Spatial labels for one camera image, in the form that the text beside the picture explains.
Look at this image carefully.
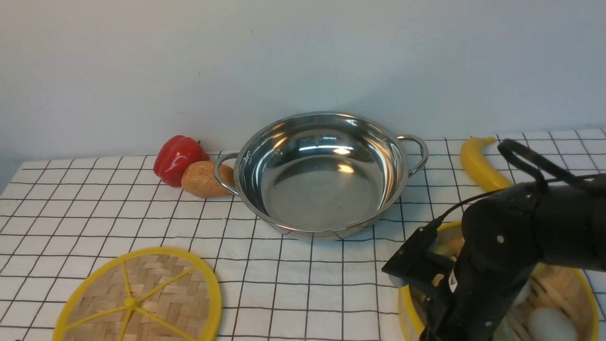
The red bell pepper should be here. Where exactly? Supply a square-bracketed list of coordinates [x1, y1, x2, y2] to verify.
[153, 135, 210, 188]

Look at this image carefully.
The white checkered tablecloth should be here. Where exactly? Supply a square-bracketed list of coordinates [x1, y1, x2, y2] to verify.
[1, 139, 481, 341]

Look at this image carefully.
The woven bamboo steamer lid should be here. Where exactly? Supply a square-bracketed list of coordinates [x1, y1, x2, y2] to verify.
[53, 247, 223, 341]

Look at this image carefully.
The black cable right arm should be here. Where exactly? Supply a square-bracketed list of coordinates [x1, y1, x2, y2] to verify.
[428, 139, 606, 233]

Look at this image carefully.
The bamboo steamer basket yellow rim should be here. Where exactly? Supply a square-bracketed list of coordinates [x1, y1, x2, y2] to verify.
[399, 221, 600, 341]

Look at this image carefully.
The yellow banana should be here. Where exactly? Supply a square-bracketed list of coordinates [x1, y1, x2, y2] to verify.
[460, 137, 513, 192]

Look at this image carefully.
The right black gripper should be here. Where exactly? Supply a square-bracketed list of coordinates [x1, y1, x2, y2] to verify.
[419, 223, 541, 341]

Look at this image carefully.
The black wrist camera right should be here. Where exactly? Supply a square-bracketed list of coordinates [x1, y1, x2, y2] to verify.
[381, 223, 455, 289]

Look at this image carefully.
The brown potato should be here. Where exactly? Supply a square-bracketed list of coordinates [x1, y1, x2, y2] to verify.
[181, 161, 232, 198]

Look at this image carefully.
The stainless steel two-handled pot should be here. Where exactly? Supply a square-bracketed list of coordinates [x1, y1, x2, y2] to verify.
[214, 111, 429, 241]

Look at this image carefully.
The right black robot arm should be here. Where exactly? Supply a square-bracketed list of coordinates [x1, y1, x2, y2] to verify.
[400, 174, 605, 341]

